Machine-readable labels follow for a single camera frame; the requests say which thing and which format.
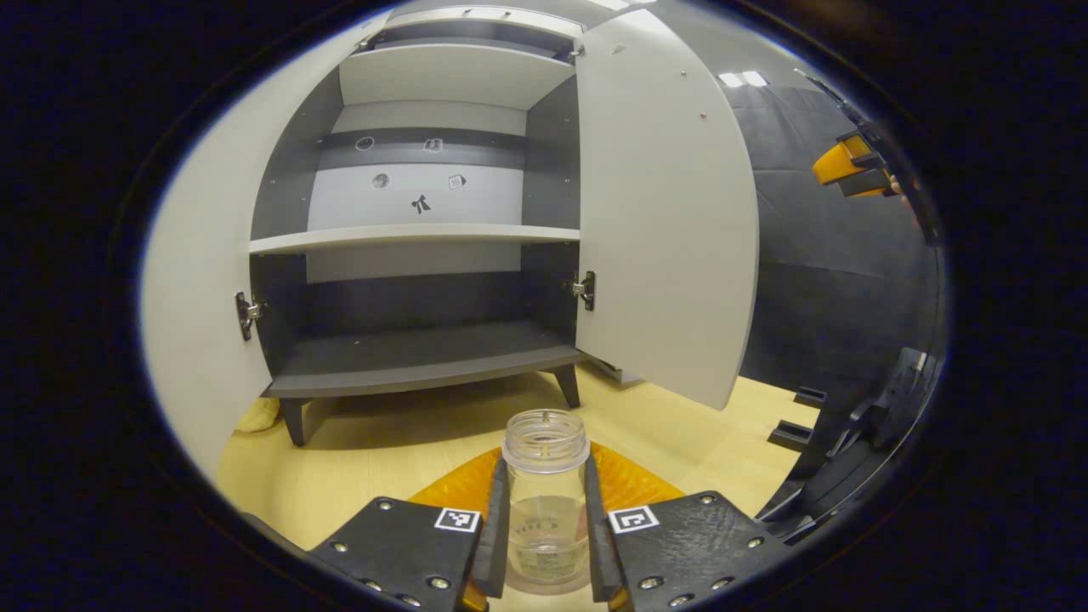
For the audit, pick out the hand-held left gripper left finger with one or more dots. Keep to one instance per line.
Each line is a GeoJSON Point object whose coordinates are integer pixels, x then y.
{"type": "Point", "coordinates": [493, 544]}

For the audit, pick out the grey cabinet shelf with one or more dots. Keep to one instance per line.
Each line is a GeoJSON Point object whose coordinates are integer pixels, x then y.
{"type": "Point", "coordinates": [408, 236]}
{"type": "Point", "coordinates": [450, 76]}

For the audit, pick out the black backdrop cloth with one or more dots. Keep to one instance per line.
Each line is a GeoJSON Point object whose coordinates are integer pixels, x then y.
{"type": "Point", "coordinates": [816, 280]}

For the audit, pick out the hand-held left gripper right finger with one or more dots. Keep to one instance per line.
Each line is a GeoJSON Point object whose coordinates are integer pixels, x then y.
{"type": "Point", "coordinates": [602, 544]}

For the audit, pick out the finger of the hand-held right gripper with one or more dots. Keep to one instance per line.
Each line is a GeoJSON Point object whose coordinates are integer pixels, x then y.
{"type": "Point", "coordinates": [841, 166]}

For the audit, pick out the clear plastic bottle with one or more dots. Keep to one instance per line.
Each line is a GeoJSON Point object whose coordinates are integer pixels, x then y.
{"type": "Point", "coordinates": [546, 493]}

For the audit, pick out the grey cabinet door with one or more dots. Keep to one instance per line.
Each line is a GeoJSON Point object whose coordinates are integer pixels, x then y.
{"type": "Point", "coordinates": [663, 238]}
{"type": "Point", "coordinates": [195, 323]}

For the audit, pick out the ceiling light panel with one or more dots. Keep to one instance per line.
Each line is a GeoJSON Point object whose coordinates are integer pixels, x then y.
{"type": "Point", "coordinates": [742, 79]}
{"type": "Point", "coordinates": [620, 3]}

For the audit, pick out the grey cabinet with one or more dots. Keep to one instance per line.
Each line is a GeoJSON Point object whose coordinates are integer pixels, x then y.
{"type": "Point", "coordinates": [408, 340]}

